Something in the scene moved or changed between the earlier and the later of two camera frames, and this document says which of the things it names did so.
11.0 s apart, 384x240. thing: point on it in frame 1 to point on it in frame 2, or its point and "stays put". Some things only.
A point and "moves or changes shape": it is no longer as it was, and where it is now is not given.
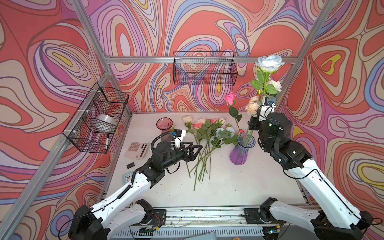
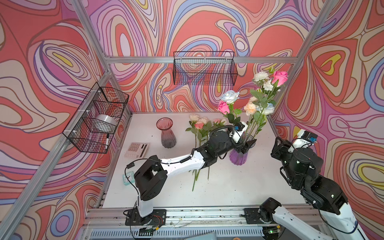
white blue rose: [269, 65] moves or changes shape
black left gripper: [185, 158] to [245, 149]
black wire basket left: [92, 127] stays put
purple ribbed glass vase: [239, 152] stays put
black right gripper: [253, 122] to [282, 147]
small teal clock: [127, 177] stays put
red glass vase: [165, 124] stays put
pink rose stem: [230, 99] to [223, 107]
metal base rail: [207, 223] stays put
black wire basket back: [206, 68] stays put
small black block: [130, 165] stays put
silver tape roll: [104, 122] stays put
